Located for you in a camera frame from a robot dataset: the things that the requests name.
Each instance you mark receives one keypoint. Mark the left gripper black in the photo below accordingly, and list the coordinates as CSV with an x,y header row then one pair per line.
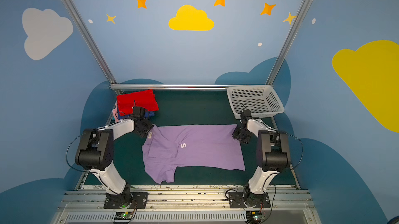
x,y
146,127

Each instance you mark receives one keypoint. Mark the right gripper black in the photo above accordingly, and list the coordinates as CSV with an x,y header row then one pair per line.
x,y
240,133

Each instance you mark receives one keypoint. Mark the purple t shirt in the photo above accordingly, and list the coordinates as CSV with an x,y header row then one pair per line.
x,y
168,147

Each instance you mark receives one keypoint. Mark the white plastic laundry basket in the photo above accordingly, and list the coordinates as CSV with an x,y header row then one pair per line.
x,y
261,100

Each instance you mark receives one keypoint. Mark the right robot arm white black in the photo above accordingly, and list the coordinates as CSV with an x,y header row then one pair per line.
x,y
272,155

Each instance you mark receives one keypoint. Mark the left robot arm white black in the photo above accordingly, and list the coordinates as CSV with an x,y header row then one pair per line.
x,y
95,154

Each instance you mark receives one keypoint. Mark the folded blue t shirt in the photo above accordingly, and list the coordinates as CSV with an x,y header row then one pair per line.
x,y
146,115

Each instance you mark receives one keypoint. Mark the folded red t shirt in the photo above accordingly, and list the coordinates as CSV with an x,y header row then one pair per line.
x,y
145,99

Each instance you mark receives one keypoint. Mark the folded pink t shirt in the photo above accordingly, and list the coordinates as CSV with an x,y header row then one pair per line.
x,y
114,115

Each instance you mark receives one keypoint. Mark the rear horizontal aluminium bar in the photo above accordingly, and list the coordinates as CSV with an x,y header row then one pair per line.
x,y
178,87

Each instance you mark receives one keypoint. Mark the right controller circuit board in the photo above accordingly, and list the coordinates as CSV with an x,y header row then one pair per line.
x,y
253,218

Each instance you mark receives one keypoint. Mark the controller circuit board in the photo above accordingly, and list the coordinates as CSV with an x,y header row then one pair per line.
x,y
253,218
123,216

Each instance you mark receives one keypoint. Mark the left controller circuit board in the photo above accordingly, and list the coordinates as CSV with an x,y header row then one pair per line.
x,y
123,216

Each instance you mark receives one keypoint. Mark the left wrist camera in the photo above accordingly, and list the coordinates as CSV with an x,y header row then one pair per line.
x,y
138,112

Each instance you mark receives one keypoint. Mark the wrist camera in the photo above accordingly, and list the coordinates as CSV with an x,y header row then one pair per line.
x,y
138,112
245,114

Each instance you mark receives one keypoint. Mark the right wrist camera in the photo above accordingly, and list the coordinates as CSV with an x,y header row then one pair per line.
x,y
245,114

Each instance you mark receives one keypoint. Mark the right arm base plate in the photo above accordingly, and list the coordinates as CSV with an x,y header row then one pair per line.
x,y
237,200

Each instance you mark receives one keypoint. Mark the right slanted aluminium post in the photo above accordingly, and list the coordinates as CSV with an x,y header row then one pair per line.
x,y
293,31

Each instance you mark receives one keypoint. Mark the slanted aluminium post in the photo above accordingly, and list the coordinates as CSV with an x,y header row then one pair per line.
x,y
293,31
78,20

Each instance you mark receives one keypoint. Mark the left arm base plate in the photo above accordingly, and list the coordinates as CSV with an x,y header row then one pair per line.
x,y
138,199

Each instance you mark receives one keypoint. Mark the aluminium rail base frame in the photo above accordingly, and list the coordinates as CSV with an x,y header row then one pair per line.
x,y
187,204

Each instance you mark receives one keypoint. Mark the left slanted aluminium post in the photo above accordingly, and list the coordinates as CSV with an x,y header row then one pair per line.
x,y
78,20

